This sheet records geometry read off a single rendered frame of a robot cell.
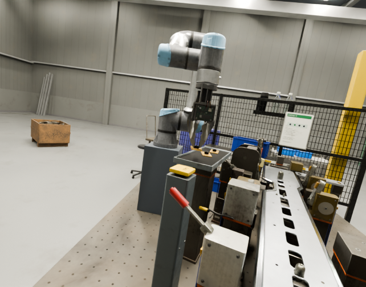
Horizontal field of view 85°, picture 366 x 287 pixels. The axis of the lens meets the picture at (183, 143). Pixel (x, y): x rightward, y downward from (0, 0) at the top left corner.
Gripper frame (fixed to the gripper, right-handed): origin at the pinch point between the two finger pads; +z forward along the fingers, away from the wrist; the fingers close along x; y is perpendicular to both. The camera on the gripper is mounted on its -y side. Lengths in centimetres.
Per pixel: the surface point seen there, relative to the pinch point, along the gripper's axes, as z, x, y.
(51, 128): 74, -314, -400
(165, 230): 24.9, -6.5, 15.5
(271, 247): 22.0, 22.8, 20.9
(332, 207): 22, 66, -15
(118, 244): 52, -27, -11
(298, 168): 19, 86, -79
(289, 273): 22.0, 23.3, 29.5
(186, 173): 6.3, -3.0, 16.6
